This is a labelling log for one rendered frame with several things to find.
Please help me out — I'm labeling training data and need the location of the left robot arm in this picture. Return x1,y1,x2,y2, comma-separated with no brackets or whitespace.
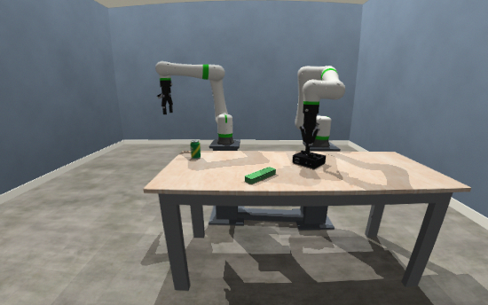
295,66,345,147

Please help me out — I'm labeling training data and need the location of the black lighting desk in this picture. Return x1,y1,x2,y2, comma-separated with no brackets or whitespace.
292,150,326,169

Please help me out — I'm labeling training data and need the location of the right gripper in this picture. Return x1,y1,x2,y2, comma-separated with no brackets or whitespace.
161,87,173,114

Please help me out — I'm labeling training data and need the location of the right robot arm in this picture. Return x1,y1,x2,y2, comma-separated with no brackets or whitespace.
155,61,234,145

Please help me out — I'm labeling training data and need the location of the green drink can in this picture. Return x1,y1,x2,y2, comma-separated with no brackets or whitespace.
190,140,201,159

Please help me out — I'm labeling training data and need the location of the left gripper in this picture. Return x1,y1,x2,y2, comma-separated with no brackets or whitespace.
300,114,319,154

